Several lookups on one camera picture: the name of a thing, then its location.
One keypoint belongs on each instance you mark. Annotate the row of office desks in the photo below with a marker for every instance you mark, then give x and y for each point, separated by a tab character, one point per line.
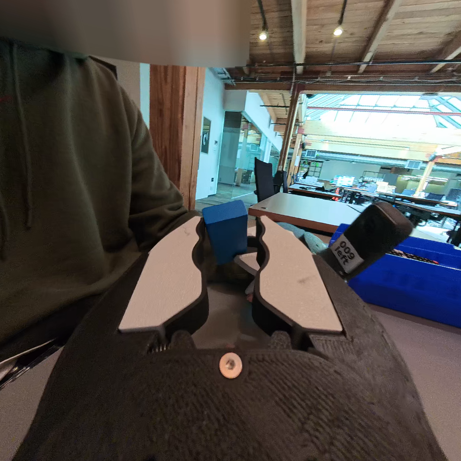
396	191

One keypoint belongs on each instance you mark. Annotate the brown steel post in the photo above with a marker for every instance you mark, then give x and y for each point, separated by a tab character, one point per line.
290	126

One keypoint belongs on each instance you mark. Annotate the black office chair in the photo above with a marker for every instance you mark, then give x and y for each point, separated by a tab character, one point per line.
282	182
264	180

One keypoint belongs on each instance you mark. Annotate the wooden pillar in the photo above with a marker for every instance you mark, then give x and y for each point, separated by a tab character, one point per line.
173	126

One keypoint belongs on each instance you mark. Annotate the ceiling spotlight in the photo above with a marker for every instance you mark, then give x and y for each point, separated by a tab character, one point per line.
263	35
337	31

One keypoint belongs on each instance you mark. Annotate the wood edged grey table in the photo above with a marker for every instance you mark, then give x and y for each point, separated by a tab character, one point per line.
306	210

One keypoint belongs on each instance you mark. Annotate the framed dark wall picture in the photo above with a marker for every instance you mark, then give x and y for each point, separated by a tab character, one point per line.
206	135

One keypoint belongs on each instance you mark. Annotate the blue plastic bin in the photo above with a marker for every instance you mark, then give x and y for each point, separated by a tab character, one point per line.
414	288

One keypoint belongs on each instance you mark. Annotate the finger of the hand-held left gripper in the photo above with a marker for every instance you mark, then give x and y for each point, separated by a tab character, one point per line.
248	263

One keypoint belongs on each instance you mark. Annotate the person's olive hoodie torso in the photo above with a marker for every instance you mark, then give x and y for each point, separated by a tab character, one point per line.
72	180

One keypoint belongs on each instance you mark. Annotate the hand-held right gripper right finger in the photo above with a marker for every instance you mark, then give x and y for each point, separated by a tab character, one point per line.
295	284

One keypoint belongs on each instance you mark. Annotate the blue wooden block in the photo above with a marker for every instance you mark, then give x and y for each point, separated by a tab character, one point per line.
225	230

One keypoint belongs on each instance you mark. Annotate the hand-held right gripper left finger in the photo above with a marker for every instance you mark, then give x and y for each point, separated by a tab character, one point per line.
165	284

